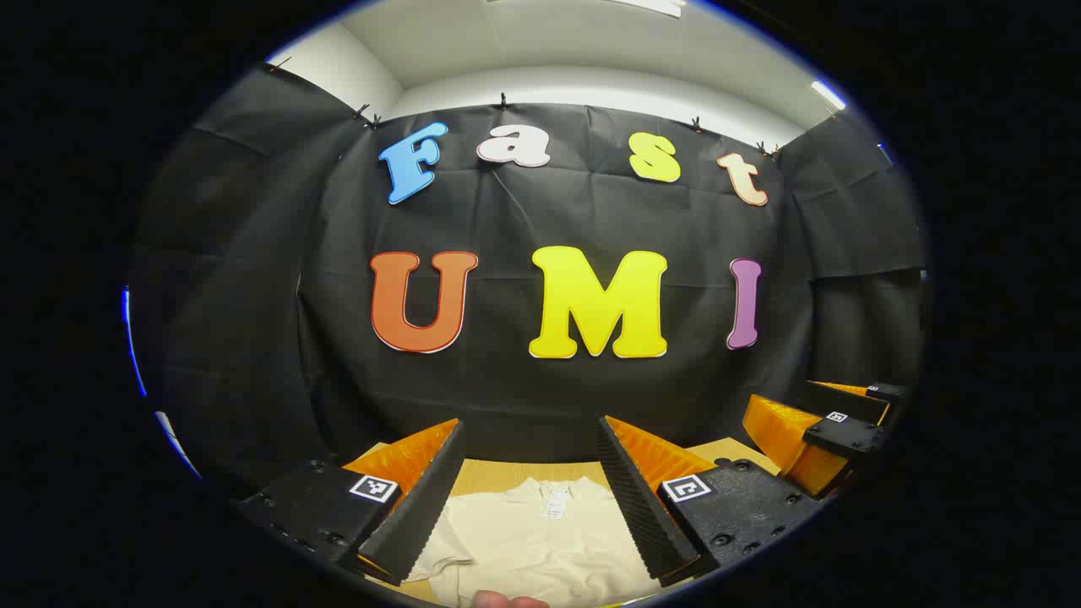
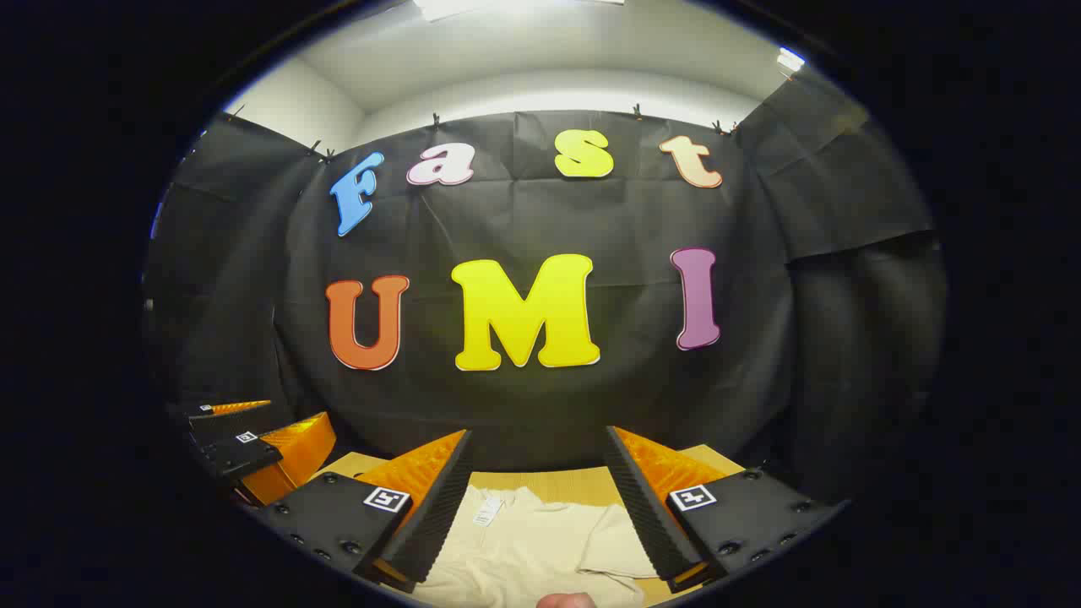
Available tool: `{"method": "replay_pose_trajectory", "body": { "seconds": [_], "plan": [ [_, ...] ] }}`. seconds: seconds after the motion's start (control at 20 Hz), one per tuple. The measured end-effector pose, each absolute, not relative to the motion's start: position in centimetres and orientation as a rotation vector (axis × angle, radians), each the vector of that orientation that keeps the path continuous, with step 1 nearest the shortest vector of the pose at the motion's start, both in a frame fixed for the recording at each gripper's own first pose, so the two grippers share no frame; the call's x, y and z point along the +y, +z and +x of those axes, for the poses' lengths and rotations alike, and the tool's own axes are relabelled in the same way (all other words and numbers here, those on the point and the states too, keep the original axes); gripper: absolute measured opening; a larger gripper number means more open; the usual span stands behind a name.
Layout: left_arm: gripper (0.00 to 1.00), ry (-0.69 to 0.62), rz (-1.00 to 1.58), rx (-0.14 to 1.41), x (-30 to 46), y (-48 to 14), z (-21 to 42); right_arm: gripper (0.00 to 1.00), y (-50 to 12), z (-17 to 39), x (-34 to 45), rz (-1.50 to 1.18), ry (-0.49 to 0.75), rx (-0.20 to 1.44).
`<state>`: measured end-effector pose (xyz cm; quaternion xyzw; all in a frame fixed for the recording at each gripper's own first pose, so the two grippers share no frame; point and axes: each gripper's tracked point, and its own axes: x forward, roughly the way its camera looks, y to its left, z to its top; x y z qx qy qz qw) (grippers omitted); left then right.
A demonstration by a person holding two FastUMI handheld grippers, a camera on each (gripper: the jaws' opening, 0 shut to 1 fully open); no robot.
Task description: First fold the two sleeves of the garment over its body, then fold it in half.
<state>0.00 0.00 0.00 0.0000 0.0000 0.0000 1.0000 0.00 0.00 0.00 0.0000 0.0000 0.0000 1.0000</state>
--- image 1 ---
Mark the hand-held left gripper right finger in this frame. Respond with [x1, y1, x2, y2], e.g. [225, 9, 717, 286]
[596, 414, 824, 588]

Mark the black backdrop cloth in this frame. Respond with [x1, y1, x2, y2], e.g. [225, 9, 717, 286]
[127, 63, 930, 499]

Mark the row of black cloth clips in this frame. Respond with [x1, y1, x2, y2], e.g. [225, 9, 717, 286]
[269, 56, 783, 158]

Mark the cream white sweater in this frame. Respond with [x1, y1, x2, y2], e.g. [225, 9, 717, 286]
[405, 477, 668, 608]

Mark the white side desk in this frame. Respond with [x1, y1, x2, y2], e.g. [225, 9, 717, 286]
[155, 410, 202, 480]

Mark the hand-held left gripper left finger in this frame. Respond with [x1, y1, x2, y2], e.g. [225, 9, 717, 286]
[235, 418, 467, 588]

